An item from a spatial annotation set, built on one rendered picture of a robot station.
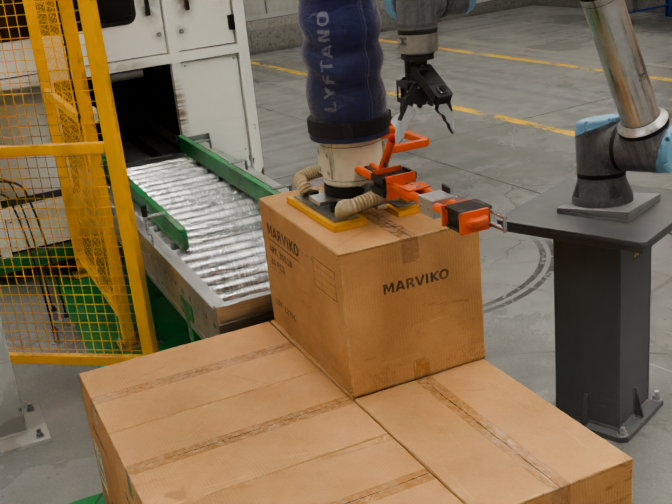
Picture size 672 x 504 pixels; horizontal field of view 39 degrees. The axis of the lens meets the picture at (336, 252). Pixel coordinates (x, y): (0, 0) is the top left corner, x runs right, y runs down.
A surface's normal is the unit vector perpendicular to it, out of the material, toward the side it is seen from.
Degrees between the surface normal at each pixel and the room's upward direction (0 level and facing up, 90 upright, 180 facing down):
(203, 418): 0
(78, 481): 0
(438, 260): 90
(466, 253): 90
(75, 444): 0
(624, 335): 90
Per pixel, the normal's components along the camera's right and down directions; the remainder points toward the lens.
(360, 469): -0.10, -0.93
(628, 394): 0.76, 0.15
